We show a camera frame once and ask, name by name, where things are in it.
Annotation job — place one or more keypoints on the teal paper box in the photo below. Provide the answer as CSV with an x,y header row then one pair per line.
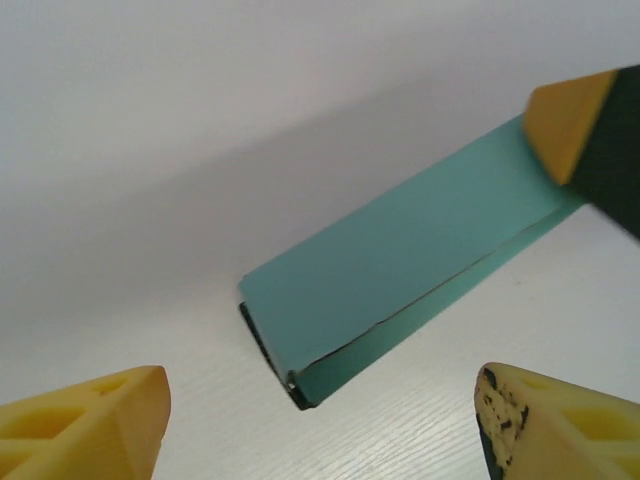
x,y
390,260

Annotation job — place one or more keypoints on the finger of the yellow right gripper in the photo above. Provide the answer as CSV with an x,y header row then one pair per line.
x,y
600,145

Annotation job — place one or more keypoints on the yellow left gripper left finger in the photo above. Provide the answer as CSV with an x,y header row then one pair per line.
x,y
75,435

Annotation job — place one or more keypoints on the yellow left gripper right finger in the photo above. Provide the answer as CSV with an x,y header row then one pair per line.
x,y
565,430

